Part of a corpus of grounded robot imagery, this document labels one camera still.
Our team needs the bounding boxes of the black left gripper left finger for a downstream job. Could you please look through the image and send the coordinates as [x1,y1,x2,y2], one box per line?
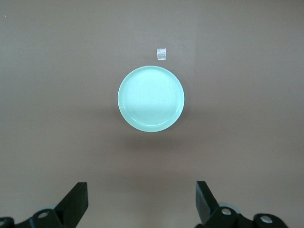
[0,181,89,228]

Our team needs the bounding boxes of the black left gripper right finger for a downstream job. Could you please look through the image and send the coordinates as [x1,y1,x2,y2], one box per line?
[195,180,292,228]

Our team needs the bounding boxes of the pale green round plate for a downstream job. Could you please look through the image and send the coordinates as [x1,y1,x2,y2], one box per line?
[117,65,185,133]

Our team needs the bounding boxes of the small clear tape piece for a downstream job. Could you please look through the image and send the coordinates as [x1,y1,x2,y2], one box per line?
[157,48,167,62]

